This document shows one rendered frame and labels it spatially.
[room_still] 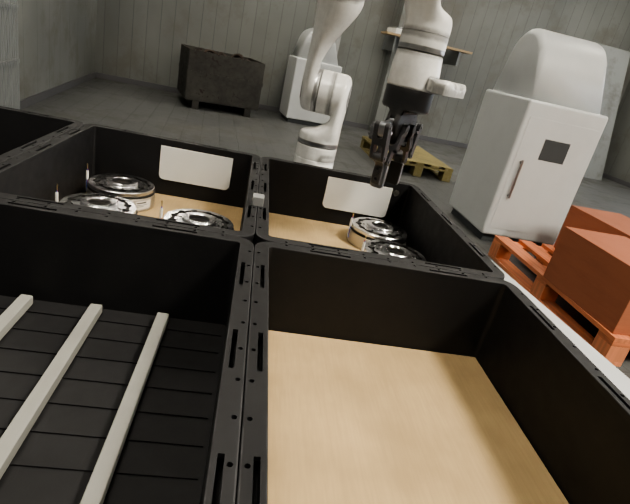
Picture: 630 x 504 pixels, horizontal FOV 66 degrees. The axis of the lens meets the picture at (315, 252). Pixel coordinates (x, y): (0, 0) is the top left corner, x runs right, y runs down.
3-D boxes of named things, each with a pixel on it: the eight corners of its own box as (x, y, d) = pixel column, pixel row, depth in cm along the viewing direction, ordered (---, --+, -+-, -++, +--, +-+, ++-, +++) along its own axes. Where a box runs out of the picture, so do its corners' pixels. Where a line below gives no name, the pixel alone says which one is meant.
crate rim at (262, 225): (259, 167, 89) (261, 155, 88) (412, 196, 94) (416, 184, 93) (251, 258, 52) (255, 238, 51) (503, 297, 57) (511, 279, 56)
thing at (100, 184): (99, 172, 83) (99, 169, 83) (160, 183, 85) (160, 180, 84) (78, 189, 74) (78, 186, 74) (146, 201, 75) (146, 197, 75)
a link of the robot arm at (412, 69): (446, 98, 67) (460, 50, 65) (376, 80, 72) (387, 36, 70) (465, 100, 75) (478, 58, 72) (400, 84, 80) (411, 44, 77)
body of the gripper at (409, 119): (401, 80, 79) (385, 137, 83) (378, 76, 72) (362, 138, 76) (443, 90, 76) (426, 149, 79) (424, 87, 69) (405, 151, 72)
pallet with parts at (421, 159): (355, 146, 677) (362, 118, 662) (414, 156, 700) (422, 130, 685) (384, 171, 560) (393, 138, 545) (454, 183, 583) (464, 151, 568)
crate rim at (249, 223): (87, 136, 84) (87, 122, 83) (258, 167, 89) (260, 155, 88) (-53, 211, 48) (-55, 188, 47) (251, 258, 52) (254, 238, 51)
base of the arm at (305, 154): (280, 205, 119) (293, 136, 113) (315, 210, 122) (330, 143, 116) (287, 219, 111) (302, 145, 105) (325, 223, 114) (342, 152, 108)
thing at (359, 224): (345, 216, 89) (345, 213, 89) (395, 223, 92) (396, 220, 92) (360, 238, 80) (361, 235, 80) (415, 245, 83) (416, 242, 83)
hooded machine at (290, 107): (323, 123, 821) (342, 34, 767) (331, 130, 763) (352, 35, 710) (277, 114, 801) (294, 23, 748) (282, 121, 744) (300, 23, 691)
